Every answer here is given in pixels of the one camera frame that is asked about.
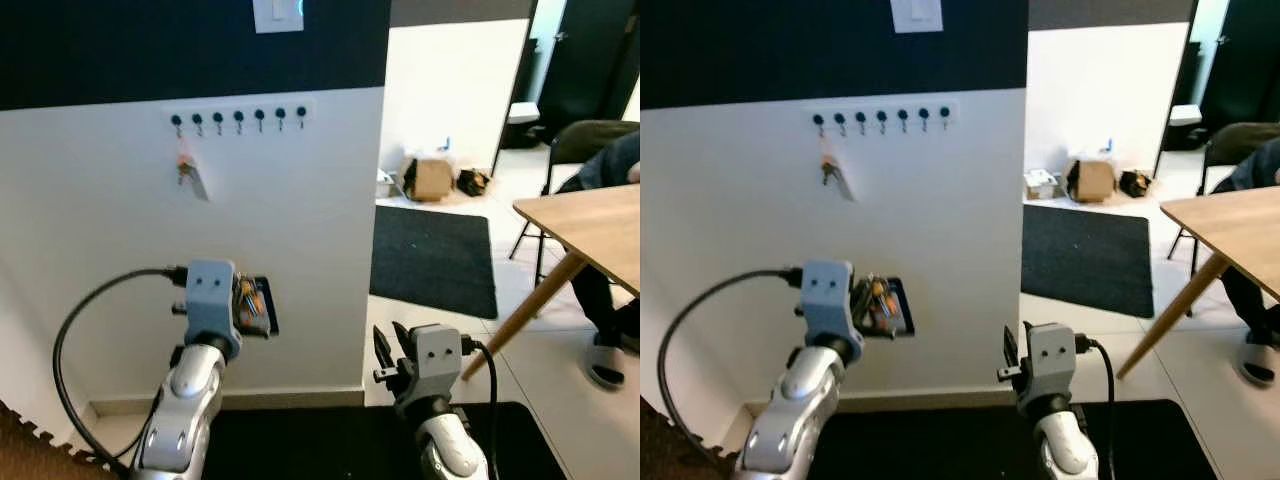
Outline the black foam floor mat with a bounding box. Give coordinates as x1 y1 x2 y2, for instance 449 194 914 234
804 399 1220 480
199 401 567 480

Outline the dark grey floor mat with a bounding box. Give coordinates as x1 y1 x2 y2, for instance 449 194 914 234
1019 204 1157 320
369 204 500 322

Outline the orange loop key bunch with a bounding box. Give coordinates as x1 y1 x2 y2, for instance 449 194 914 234
175 138 199 190
818 138 843 190

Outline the brown cardboard box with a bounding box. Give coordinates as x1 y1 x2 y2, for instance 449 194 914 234
1065 157 1117 205
402 156 454 204

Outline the white slide sandal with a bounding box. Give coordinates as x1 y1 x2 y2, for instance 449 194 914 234
584 334 630 392
1236 334 1280 390

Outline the wooden table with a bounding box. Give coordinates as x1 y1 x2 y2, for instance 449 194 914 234
461 182 641 384
1114 184 1280 382

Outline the brown puzzle floor mat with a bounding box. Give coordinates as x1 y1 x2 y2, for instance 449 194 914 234
640 399 737 480
0 399 114 480

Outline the black folding chair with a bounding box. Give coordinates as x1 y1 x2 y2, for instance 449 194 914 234
1164 121 1280 277
507 119 641 292

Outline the person in dark clothes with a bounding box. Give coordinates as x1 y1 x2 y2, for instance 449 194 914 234
1212 136 1280 390
557 129 641 392

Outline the black door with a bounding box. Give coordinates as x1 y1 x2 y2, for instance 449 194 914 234
498 0 641 151
1158 0 1280 151

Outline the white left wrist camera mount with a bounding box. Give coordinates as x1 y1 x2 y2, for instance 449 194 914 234
183 259 244 360
800 260 857 359

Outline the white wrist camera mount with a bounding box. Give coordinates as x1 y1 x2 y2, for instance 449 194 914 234
413 322 464 401
183 259 244 360
1026 321 1080 410
800 260 857 359

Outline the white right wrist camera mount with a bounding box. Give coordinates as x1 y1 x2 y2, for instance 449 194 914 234
1026 321 1080 410
413 322 464 401

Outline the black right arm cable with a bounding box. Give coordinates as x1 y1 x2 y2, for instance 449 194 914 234
459 336 502 480
1074 336 1119 480

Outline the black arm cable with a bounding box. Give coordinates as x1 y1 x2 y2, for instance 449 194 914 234
656 267 807 473
459 336 502 480
51 264 192 473
1074 336 1119 480

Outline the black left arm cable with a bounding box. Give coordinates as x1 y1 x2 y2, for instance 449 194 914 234
51 264 192 473
656 267 807 473

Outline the white wall switch plate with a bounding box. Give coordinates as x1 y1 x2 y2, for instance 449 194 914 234
890 0 944 35
252 0 306 35

